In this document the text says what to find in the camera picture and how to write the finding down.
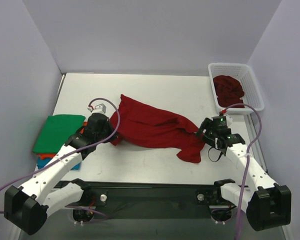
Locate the red t shirt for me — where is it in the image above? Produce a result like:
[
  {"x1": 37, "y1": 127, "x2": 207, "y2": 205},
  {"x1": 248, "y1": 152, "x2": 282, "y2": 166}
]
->
[{"x1": 111, "y1": 94, "x2": 205, "y2": 164}]

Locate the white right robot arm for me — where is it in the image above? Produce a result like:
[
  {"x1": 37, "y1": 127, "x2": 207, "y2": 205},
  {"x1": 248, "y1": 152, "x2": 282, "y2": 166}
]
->
[{"x1": 195, "y1": 115, "x2": 292, "y2": 231}]

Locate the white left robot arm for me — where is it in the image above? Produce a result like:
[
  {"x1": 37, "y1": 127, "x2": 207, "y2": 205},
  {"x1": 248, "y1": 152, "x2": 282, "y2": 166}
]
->
[{"x1": 3, "y1": 113, "x2": 119, "y2": 235}]

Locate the green folded t shirt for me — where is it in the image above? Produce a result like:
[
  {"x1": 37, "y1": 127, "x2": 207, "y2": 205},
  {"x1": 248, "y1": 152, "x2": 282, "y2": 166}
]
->
[{"x1": 32, "y1": 114, "x2": 86, "y2": 154}]

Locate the dark red crumpled shirt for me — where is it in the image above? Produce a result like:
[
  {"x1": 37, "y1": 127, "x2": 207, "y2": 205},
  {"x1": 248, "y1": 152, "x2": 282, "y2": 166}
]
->
[{"x1": 213, "y1": 75, "x2": 245, "y2": 108}]

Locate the orange folded t shirt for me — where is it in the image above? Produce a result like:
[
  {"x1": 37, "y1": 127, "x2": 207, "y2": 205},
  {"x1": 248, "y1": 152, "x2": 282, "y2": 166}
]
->
[{"x1": 33, "y1": 120, "x2": 87, "y2": 161}]

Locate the white plastic basket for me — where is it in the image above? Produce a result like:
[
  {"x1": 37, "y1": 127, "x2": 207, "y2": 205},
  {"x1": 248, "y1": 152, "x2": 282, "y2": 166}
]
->
[{"x1": 208, "y1": 62, "x2": 265, "y2": 112}]

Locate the blue folded t shirt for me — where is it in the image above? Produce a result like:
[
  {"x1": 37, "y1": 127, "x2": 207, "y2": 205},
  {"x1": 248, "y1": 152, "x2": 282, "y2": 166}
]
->
[{"x1": 36, "y1": 149, "x2": 82, "y2": 171}]

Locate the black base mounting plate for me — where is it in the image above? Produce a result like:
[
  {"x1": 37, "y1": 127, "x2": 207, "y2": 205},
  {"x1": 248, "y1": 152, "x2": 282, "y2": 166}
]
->
[{"x1": 61, "y1": 178, "x2": 237, "y2": 221}]

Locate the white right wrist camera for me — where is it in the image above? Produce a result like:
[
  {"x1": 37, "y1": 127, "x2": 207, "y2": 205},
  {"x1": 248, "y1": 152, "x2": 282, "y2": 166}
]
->
[{"x1": 219, "y1": 110, "x2": 233, "y2": 127}]

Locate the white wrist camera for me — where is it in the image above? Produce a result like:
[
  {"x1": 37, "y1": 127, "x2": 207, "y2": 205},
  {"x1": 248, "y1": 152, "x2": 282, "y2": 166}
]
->
[
  {"x1": 219, "y1": 110, "x2": 233, "y2": 127},
  {"x1": 87, "y1": 103, "x2": 107, "y2": 115}
]

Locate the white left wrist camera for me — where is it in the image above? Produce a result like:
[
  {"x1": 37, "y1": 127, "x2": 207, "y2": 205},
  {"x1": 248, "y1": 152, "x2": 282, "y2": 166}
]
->
[{"x1": 87, "y1": 103, "x2": 107, "y2": 115}]

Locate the aluminium extrusion rail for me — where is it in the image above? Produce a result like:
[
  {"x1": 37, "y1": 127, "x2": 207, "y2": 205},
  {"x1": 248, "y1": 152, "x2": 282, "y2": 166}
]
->
[{"x1": 272, "y1": 204, "x2": 295, "y2": 240}]

